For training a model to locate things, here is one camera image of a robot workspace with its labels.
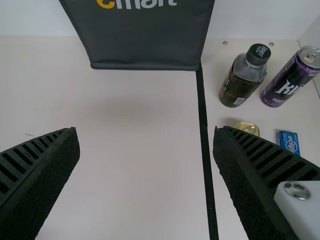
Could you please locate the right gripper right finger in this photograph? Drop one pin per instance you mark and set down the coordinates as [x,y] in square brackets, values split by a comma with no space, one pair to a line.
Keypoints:
[252,175]

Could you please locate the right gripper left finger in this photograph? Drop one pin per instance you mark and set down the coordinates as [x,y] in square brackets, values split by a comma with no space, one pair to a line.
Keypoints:
[32,175]

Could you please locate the small blue pack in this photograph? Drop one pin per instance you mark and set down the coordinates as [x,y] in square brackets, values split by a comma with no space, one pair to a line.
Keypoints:
[285,140]

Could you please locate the rectangular tin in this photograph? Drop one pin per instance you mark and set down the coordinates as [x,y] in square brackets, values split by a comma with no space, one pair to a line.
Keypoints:
[250,128]

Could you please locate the black strip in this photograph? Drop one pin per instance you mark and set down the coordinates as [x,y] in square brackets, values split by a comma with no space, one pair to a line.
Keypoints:
[203,112]

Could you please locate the purple can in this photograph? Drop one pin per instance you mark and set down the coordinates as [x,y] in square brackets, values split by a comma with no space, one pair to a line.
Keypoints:
[287,85]

